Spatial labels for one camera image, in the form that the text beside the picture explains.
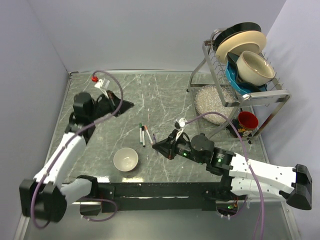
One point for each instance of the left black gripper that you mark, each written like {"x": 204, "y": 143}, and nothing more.
{"x": 113, "y": 102}

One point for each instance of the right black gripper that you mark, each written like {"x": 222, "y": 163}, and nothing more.
{"x": 167, "y": 147}

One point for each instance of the white pen pink tip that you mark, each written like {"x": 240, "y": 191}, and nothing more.
{"x": 149, "y": 137}

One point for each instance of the white pen green tip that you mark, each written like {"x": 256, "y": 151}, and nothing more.
{"x": 140, "y": 135}

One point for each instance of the white pen black tip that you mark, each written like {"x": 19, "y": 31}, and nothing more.
{"x": 143, "y": 139}

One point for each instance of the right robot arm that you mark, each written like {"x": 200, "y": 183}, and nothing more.
{"x": 241, "y": 176}

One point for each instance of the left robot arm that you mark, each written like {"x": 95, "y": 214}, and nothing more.
{"x": 45, "y": 197}

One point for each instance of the white ceramic bowl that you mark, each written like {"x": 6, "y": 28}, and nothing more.
{"x": 125, "y": 159}

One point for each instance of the black base bar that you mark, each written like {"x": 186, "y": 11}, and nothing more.
{"x": 155, "y": 196}

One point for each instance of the clear textured glass plate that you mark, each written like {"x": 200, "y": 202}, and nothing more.
{"x": 207, "y": 99}

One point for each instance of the metal dish rack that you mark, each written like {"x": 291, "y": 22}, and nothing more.
{"x": 275, "y": 94}

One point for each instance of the red cup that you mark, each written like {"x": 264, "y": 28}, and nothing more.
{"x": 248, "y": 120}

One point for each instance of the blue dish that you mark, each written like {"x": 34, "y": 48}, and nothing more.
{"x": 241, "y": 86}

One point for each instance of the cream bowl on rack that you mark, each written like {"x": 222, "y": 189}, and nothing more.
{"x": 254, "y": 69}

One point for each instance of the cream plate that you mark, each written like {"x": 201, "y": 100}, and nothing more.
{"x": 252, "y": 41}

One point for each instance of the black plate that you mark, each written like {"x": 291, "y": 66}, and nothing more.
{"x": 235, "y": 29}

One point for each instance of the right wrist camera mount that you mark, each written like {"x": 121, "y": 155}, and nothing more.
{"x": 180, "y": 125}

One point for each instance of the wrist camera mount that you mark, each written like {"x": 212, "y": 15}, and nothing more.
{"x": 180, "y": 125}
{"x": 101, "y": 84}

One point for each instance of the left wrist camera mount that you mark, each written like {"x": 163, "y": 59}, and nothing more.
{"x": 101, "y": 84}

